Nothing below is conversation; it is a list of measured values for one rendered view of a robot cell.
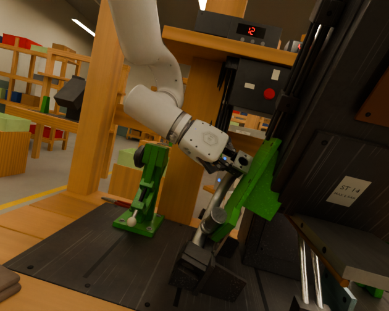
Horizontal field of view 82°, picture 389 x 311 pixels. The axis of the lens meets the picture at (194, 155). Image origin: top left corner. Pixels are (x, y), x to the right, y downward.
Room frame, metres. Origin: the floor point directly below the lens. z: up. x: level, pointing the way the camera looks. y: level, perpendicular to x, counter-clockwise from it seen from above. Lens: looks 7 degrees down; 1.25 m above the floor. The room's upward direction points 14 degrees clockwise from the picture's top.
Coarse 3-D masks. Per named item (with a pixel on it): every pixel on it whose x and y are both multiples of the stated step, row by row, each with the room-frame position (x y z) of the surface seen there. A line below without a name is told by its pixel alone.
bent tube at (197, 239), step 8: (240, 152) 0.56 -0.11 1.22; (240, 160) 0.57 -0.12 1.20; (248, 160) 0.55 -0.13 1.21; (240, 168) 0.53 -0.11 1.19; (248, 168) 0.54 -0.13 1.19; (224, 176) 0.61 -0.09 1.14; (232, 176) 0.58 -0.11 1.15; (224, 184) 0.60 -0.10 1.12; (216, 192) 0.61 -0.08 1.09; (224, 192) 0.61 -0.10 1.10; (216, 200) 0.60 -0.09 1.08; (208, 208) 0.59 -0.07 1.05; (200, 224) 0.55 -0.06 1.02; (200, 232) 0.53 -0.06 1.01; (192, 240) 0.52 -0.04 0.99; (200, 240) 0.51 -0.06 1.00
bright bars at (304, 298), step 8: (304, 248) 0.43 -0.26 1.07; (304, 256) 0.42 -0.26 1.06; (312, 256) 0.42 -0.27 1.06; (304, 264) 0.41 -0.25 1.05; (312, 264) 0.42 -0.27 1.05; (304, 272) 0.40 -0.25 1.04; (312, 272) 0.41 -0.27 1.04; (304, 280) 0.39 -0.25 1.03; (304, 288) 0.38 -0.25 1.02; (320, 288) 0.38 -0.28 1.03; (296, 296) 0.37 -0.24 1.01; (304, 296) 0.37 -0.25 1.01; (320, 296) 0.37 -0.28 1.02; (296, 304) 0.36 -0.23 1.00; (304, 304) 0.36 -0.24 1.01; (312, 304) 0.36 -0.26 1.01; (320, 304) 0.36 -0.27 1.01
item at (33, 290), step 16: (16, 272) 0.40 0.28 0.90; (32, 288) 0.37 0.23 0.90; (48, 288) 0.38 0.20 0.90; (64, 288) 0.39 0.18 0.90; (0, 304) 0.33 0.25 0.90; (16, 304) 0.33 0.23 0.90; (32, 304) 0.34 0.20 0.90; (48, 304) 0.35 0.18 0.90; (64, 304) 0.36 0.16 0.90; (80, 304) 0.36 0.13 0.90; (96, 304) 0.37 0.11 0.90; (112, 304) 0.38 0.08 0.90
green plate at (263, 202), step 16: (272, 144) 0.46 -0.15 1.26; (256, 160) 0.52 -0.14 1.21; (272, 160) 0.47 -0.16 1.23; (256, 176) 0.46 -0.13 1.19; (272, 176) 0.47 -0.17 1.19; (240, 192) 0.49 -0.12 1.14; (256, 192) 0.47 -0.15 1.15; (272, 192) 0.47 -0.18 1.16; (224, 208) 0.56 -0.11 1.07; (240, 208) 0.46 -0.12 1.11; (256, 208) 0.47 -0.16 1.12; (272, 208) 0.47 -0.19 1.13
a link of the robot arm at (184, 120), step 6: (180, 114) 0.55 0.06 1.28; (186, 114) 0.56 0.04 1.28; (180, 120) 0.54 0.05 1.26; (186, 120) 0.54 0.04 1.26; (174, 126) 0.53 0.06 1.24; (180, 126) 0.53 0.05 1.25; (186, 126) 0.55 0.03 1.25; (174, 132) 0.54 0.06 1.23; (180, 132) 0.54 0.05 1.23; (168, 138) 0.56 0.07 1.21; (174, 138) 0.54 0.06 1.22
